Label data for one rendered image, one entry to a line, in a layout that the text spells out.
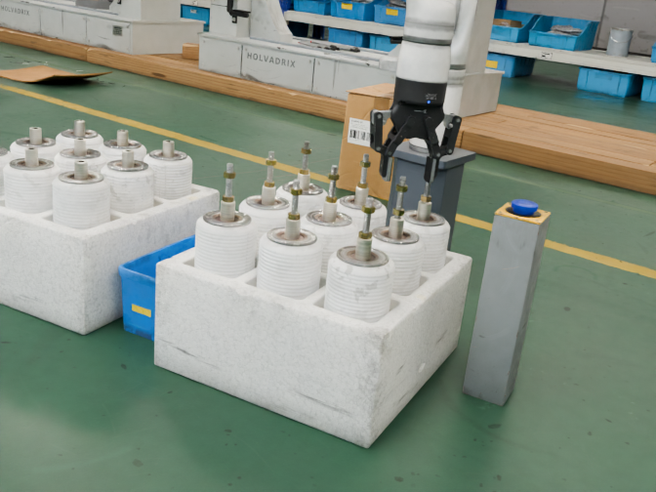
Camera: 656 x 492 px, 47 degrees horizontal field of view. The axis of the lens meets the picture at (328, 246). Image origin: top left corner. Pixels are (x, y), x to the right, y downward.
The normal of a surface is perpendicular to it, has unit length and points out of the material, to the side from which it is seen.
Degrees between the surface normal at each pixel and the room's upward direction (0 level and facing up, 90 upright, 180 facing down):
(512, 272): 90
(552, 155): 90
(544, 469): 0
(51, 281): 90
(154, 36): 90
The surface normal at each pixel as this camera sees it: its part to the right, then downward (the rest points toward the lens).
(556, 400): 0.10, -0.94
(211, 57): -0.59, 0.22
